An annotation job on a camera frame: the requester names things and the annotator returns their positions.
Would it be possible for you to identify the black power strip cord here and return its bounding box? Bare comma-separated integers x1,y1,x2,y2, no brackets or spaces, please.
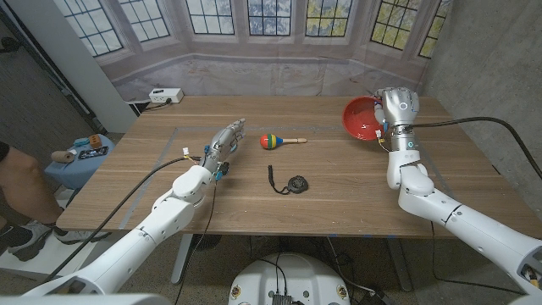
143,97,173,113

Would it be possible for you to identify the white power strip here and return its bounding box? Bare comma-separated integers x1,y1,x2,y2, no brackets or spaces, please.
148,87,185,104

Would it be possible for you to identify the printed window backdrop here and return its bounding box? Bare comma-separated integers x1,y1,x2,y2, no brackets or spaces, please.
53,0,452,103

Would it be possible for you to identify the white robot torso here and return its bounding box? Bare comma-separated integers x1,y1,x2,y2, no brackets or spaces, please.
228,252,351,305

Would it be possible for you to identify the colourful striped wooden maraca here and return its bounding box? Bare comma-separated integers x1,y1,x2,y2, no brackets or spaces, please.
259,133,308,151

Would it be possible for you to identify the blue round stool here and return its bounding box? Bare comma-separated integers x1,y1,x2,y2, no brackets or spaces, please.
44,134,116,191

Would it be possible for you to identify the person leg with sneakers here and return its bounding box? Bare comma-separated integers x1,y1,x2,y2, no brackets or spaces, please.
0,141,111,262

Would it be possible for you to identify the black round object with strap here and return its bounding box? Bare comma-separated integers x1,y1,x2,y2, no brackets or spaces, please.
267,164,309,196

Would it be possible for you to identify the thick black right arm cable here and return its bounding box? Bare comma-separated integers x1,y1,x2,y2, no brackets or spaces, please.
412,116,542,181

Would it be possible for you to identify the black smartphone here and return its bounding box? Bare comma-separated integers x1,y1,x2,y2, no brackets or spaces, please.
77,146,109,160

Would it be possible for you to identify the brown roll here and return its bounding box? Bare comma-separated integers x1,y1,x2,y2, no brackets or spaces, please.
51,150,75,164

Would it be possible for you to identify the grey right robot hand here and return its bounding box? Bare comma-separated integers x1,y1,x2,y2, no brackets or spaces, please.
373,86,421,128

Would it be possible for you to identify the red speckled bowl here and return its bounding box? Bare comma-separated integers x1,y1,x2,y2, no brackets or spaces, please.
341,95,387,141

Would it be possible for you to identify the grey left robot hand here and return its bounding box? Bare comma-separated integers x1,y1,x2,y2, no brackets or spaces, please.
202,118,247,175

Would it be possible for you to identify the grey table leg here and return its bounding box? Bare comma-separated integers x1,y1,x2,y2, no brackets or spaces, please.
170,233,194,285
384,237,414,292

